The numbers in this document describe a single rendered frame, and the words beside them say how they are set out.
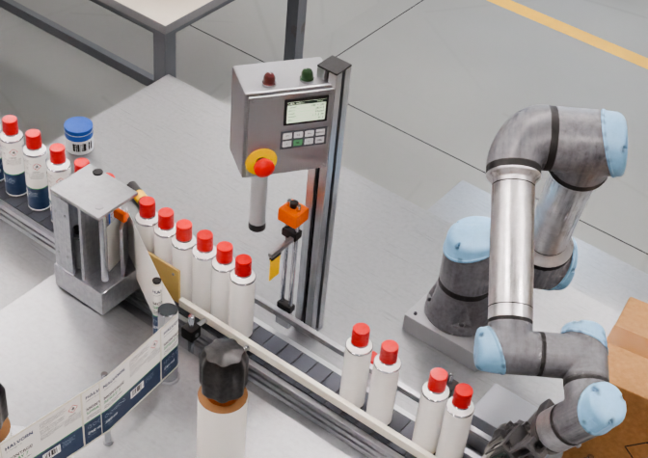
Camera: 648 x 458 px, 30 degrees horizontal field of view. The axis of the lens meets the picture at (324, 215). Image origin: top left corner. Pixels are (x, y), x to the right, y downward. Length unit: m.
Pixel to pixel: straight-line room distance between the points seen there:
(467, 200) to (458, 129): 1.69
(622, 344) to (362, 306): 0.64
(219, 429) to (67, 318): 0.54
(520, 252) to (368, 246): 0.81
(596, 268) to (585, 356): 0.87
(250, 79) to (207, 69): 2.70
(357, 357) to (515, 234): 0.41
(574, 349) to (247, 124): 0.69
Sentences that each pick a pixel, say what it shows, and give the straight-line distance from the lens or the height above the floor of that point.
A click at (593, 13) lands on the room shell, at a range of 5.60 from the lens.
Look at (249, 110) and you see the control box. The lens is 2.15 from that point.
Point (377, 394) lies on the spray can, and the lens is 2.30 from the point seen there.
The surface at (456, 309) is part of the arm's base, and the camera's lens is 2.54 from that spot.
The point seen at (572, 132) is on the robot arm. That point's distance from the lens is 2.13.
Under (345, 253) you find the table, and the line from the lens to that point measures 2.79.
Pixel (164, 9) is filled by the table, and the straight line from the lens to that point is 3.73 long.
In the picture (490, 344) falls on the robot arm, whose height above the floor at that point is 1.27.
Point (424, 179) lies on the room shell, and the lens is 4.39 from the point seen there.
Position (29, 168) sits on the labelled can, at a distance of 2.74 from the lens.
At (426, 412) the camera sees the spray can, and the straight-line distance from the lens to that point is 2.25.
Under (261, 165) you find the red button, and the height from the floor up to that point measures 1.34.
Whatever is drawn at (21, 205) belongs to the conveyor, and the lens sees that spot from 2.83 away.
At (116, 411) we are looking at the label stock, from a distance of 2.28.
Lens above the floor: 2.68
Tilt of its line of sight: 40 degrees down
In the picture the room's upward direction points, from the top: 6 degrees clockwise
